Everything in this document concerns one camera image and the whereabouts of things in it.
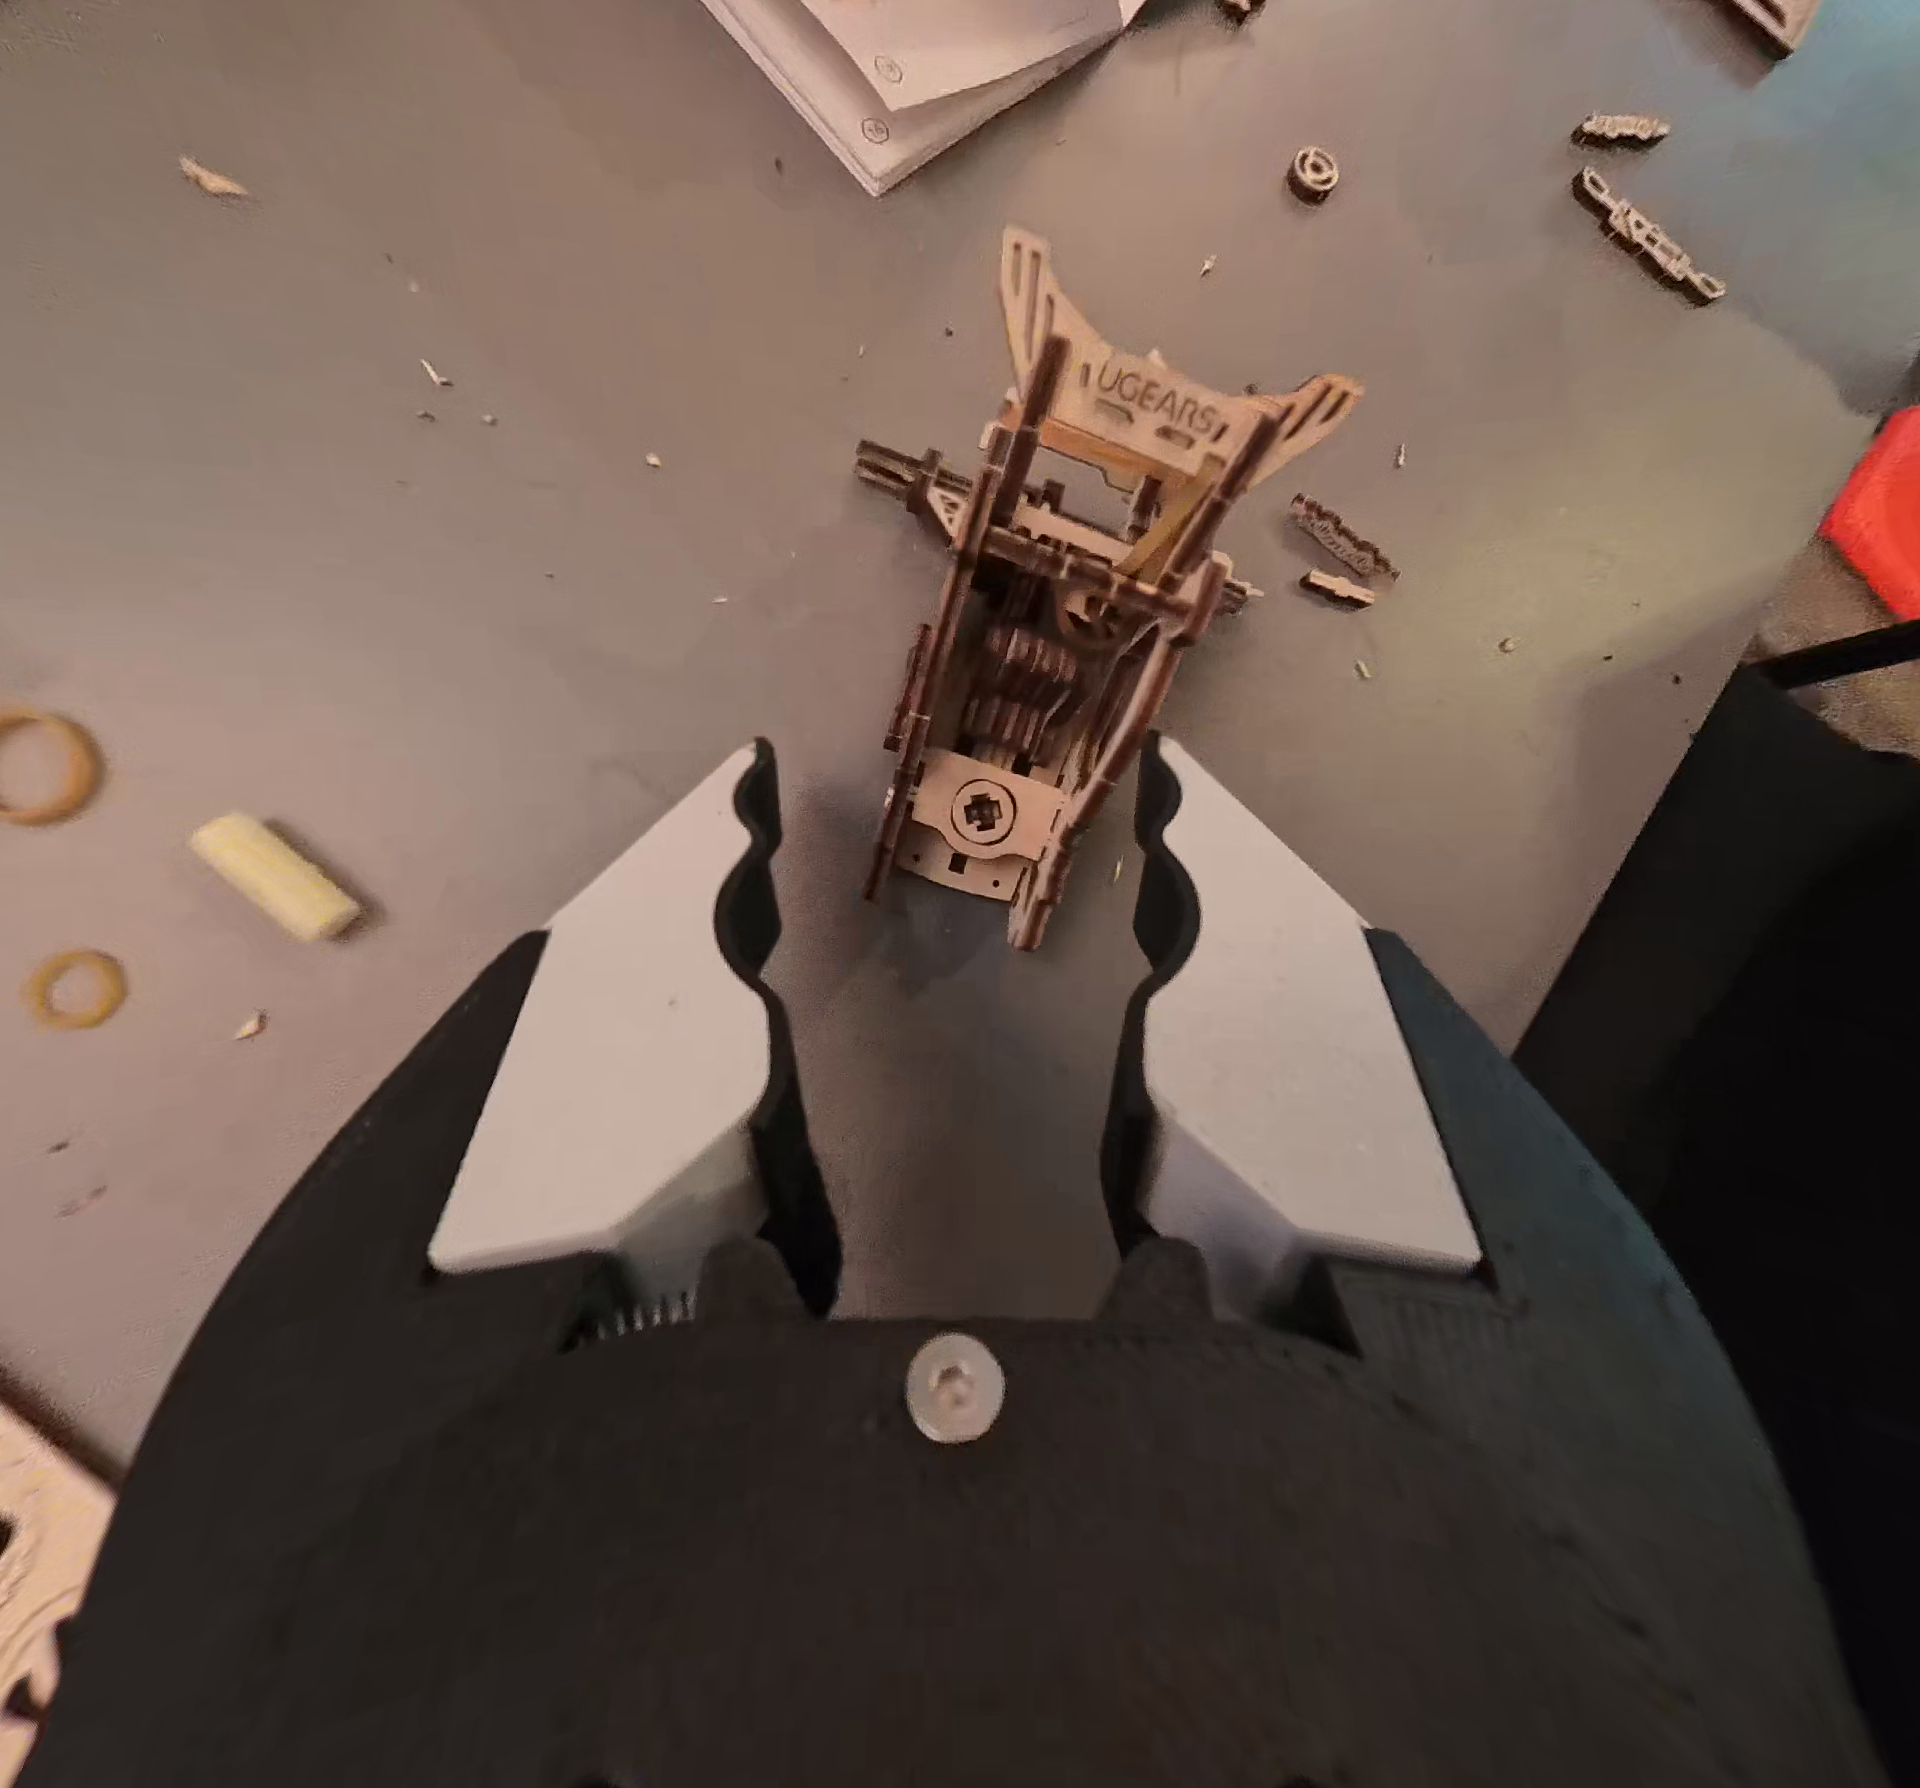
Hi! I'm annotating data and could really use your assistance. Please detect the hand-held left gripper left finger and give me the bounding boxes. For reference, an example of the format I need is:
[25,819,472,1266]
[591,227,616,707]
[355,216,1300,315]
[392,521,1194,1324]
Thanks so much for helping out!
[427,736,842,1318]

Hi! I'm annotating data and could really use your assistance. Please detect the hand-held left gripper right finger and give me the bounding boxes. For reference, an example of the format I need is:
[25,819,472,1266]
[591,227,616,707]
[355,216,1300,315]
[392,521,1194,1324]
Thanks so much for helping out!
[1100,735,1487,1321]

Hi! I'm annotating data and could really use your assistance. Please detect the wooden model vehicle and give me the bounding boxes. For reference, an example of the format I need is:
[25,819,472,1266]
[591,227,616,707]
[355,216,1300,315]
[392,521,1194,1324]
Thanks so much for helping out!
[856,227,1365,952]

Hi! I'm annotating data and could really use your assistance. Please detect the slender wooden frame part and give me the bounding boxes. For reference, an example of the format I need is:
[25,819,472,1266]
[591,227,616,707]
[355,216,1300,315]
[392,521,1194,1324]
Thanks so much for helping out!
[1571,166,1729,306]

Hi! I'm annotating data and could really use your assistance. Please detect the pale yellow wax stick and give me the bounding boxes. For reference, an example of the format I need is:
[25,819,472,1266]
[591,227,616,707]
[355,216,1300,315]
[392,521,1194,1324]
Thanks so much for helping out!
[188,810,365,944]

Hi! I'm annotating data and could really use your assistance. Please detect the tan rubber band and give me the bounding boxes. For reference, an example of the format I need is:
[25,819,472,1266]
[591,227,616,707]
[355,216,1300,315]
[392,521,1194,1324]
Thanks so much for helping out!
[21,949,130,1034]
[0,704,108,827]

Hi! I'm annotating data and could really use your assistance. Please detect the wooden sheet gear cutouts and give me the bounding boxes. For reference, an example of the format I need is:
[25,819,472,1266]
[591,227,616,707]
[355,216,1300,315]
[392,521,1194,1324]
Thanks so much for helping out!
[0,1398,118,1736]

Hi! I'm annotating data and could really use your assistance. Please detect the red object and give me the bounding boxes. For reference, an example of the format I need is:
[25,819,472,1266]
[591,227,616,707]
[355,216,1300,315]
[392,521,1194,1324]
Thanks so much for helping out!
[1818,405,1920,624]

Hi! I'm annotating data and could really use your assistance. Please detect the small open instruction booklet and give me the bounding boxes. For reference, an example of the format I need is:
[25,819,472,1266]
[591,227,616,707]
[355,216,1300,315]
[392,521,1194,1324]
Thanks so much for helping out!
[584,0,1284,196]

